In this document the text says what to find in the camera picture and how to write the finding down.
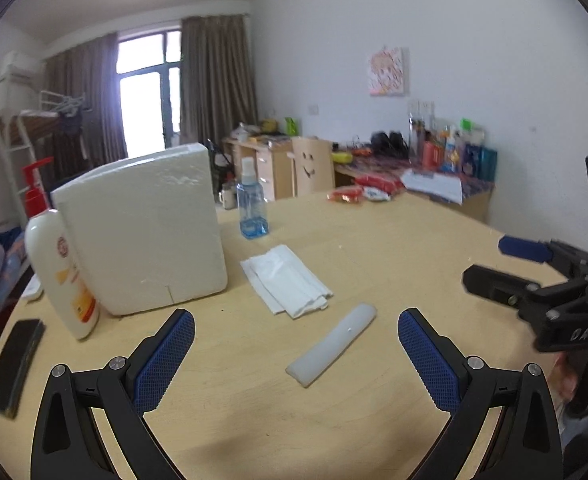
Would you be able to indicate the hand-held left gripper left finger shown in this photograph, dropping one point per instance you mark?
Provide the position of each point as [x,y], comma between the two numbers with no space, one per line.
[166,355]

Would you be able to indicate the small red snack packet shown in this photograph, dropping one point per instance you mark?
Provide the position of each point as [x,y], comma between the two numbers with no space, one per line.
[345,194]

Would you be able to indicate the yellow bag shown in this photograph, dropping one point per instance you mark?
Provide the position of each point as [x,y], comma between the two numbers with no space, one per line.
[269,126]

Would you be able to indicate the person's right hand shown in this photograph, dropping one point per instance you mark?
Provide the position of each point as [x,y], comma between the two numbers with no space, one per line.
[565,375]

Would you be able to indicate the white air conditioner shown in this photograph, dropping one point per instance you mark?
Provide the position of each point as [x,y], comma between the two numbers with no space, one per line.
[21,64]

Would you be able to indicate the white tissue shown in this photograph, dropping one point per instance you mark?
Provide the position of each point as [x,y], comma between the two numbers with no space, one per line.
[286,280]

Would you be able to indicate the metal bunk bed with ladder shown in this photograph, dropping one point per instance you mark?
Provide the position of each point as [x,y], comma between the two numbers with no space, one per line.
[8,145]

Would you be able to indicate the dark bags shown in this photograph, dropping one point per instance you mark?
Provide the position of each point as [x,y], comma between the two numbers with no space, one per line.
[219,162]

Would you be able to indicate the glass balcony door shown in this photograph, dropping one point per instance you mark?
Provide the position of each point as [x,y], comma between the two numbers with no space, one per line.
[146,105]

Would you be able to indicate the brown curtain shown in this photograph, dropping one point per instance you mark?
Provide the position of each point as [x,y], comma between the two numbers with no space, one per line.
[218,80]
[91,95]

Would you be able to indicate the clear water bottle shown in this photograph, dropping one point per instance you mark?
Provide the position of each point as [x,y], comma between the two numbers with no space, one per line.
[415,130]

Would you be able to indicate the large red snack packet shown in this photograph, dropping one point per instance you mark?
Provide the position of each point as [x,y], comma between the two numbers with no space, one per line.
[379,181]

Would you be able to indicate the black headphones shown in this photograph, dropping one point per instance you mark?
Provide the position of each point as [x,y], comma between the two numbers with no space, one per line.
[389,141]

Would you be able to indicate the black rectangular eraser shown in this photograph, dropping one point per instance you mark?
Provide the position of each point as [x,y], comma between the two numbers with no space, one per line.
[16,365]

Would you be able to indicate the row of toiletry bottles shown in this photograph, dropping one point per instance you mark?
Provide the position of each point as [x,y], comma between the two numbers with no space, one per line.
[456,155]

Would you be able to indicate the cardboard box with face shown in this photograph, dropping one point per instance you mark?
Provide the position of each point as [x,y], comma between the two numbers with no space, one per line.
[314,165]

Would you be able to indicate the yellow cloth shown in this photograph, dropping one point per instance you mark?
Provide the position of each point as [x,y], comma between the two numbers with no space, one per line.
[342,157]

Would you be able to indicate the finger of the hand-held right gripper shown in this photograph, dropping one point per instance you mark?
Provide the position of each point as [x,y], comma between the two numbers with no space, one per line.
[494,282]
[521,248]

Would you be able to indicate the white lotion bottle red pump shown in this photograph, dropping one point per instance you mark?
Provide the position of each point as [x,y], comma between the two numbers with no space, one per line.
[53,270]

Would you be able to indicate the green packet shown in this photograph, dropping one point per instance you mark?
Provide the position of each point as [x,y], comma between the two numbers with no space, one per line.
[292,126]

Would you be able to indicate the dark hanging clothes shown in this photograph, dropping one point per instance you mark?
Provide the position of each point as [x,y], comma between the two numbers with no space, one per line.
[71,122]

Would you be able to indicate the printed paper sheet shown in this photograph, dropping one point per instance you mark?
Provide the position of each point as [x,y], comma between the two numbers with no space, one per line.
[434,185]

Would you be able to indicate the cartoon wall poster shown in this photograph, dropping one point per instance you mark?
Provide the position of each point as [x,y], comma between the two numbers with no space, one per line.
[387,71]

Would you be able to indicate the wooden desk with drawers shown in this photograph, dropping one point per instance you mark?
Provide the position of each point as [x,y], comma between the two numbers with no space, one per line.
[269,170]

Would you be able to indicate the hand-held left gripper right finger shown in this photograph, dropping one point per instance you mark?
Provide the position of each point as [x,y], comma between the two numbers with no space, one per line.
[426,355]

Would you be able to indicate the white thermos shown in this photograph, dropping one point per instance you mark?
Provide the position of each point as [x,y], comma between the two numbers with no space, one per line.
[227,197]

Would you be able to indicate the clear blue spray bottle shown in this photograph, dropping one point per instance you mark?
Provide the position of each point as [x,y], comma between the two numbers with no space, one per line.
[252,210]

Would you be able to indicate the white foam box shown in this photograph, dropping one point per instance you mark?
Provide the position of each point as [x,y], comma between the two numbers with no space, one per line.
[138,230]

